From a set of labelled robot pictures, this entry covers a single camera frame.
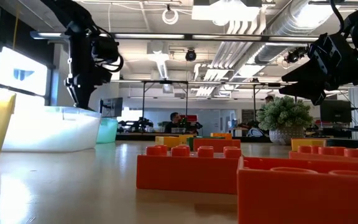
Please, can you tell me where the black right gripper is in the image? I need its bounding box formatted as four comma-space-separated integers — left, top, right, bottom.
278, 32, 358, 106

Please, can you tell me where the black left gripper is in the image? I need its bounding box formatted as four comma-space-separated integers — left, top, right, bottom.
65, 30, 90, 110

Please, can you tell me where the red toy brick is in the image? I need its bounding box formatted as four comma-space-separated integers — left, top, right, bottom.
193, 138, 241, 153
288, 145, 358, 162
136, 144, 242, 195
237, 156, 358, 224

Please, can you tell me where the small orange toy brick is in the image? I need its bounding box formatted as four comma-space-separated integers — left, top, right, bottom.
209, 133, 232, 140

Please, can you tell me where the green toy brick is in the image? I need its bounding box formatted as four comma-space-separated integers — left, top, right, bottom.
186, 136, 226, 152

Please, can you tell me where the black ceiling spotlight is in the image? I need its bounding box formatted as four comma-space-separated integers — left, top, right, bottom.
283, 45, 310, 65
185, 49, 198, 62

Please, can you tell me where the black computer monitor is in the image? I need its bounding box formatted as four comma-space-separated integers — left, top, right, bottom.
99, 97, 124, 118
319, 99, 352, 124

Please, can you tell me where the potted artificial green plant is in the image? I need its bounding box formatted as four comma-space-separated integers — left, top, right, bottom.
255, 95, 314, 146

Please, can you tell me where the long ceiling light tube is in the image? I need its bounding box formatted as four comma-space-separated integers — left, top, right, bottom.
267, 36, 319, 43
29, 30, 70, 40
113, 33, 186, 40
192, 34, 262, 41

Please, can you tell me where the clear plastic bin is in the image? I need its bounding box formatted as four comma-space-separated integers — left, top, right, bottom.
1, 105, 102, 153

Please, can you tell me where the teal plastic bin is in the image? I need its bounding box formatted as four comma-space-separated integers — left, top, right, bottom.
96, 117, 119, 144

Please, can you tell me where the large bright window panel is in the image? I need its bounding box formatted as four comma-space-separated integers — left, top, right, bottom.
0, 46, 48, 96

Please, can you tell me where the white ceiling light panel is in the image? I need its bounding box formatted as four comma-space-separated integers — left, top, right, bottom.
191, 0, 262, 22

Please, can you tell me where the red tool box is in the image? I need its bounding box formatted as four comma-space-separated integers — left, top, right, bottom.
178, 114, 198, 123

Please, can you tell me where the black workstation frame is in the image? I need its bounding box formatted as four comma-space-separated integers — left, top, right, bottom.
252, 81, 298, 122
140, 80, 190, 128

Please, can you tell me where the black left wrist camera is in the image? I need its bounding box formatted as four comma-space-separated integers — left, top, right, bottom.
90, 33, 121, 86

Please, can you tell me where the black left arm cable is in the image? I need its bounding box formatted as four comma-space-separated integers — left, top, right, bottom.
96, 24, 124, 74

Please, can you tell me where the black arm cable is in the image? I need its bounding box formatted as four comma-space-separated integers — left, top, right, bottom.
329, 0, 346, 34
96, 24, 124, 74

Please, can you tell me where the black aluminium table frame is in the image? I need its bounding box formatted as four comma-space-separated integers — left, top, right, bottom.
116, 132, 358, 149

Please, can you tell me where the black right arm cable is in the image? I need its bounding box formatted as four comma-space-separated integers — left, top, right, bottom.
329, 0, 346, 34

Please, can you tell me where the white cable coil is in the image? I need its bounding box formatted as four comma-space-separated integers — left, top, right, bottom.
162, 7, 180, 26

